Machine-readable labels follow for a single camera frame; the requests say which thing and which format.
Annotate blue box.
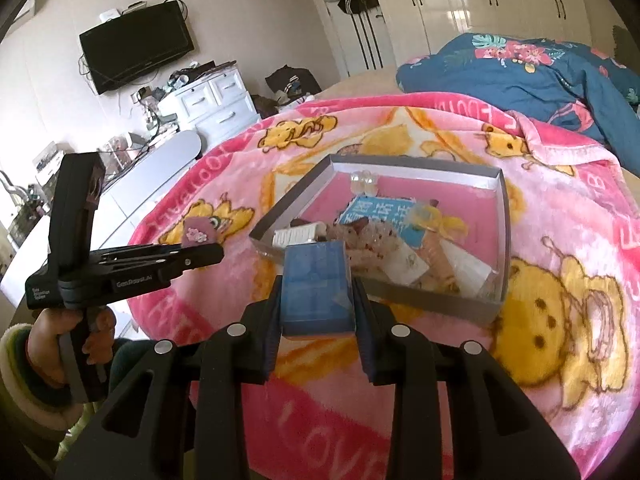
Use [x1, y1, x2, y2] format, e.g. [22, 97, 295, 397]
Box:
[280, 240, 357, 338]

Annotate blue printed card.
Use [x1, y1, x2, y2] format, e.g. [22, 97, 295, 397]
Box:
[335, 196, 431, 256]

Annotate clear flower hair clip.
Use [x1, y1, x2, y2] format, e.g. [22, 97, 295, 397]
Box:
[348, 170, 381, 196]

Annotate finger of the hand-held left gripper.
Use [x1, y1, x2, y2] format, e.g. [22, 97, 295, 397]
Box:
[165, 243, 225, 281]
[97, 242, 186, 266]

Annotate clear bag of yellow hoops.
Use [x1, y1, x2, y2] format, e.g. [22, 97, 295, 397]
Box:
[405, 200, 468, 241]

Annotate pink printed blanket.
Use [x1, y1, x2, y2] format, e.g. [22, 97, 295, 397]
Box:
[130, 90, 640, 480]

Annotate black bag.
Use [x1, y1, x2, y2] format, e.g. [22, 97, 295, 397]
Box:
[264, 65, 323, 103]

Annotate white wardrobe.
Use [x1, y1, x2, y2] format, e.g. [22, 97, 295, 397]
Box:
[362, 0, 596, 56]

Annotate clear beaded hair accessory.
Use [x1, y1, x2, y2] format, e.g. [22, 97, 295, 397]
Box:
[325, 220, 401, 273]

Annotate black television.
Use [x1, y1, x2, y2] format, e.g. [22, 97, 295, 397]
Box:
[79, 0, 196, 96]

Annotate pink flower hair clip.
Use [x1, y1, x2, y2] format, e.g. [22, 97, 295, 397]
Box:
[182, 216, 218, 247]

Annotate green headboard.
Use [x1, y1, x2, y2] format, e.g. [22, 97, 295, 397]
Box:
[612, 24, 640, 68]

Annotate white drawer chest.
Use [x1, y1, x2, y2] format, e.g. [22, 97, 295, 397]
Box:
[160, 67, 261, 143]

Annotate blue floral quilt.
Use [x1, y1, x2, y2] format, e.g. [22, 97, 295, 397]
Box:
[396, 32, 640, 148]

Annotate white hair claw clip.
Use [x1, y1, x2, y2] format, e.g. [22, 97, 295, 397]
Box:
[272, 224, 328, 250]

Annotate white bed footboard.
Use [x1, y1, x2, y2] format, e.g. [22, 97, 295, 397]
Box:
[0, 129, 203, 311]

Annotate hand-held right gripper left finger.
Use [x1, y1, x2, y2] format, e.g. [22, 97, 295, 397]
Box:
[55, 275, 283, 480]

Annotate grey jewelry box tray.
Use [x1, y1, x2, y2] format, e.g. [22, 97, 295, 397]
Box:
[248, 154, 511, 328]

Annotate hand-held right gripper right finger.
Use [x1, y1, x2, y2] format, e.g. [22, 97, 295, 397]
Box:
[352, 277, 581, 480]

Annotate person's left hand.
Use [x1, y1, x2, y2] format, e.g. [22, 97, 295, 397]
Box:
[27, 305, 118, 387]

